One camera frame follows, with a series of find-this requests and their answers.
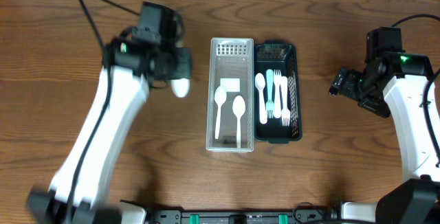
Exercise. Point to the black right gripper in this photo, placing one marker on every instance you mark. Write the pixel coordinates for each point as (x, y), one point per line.
(346, 84)

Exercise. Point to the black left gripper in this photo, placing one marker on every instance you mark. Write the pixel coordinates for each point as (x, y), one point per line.
(182, 63)

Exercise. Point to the white plastic spoon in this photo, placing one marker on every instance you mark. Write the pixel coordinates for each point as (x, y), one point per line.
(180, 87)
(260, 85)
(238, 108)

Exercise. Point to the white plastic spoon lowest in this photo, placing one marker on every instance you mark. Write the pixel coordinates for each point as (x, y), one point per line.
(220, 96)

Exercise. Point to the white plastic fork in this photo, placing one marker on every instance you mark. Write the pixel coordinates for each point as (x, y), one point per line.
(285, 112)
(270, 103)

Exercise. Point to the white plastic fork hidden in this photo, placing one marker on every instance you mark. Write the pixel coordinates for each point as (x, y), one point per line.
(277, 95)

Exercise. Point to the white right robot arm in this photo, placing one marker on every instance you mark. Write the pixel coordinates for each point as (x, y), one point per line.
(400, 86)

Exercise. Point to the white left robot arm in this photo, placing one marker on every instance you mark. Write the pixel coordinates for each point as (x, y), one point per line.
(78, 191)

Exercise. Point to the clear plastic basket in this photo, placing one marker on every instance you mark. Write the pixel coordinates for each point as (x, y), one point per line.
(232, 67)

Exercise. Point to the black plastic basket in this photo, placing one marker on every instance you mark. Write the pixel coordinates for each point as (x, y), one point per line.
(276, 54)

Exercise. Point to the black rail with green clips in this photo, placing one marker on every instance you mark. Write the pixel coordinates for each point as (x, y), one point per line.
(308, 214)

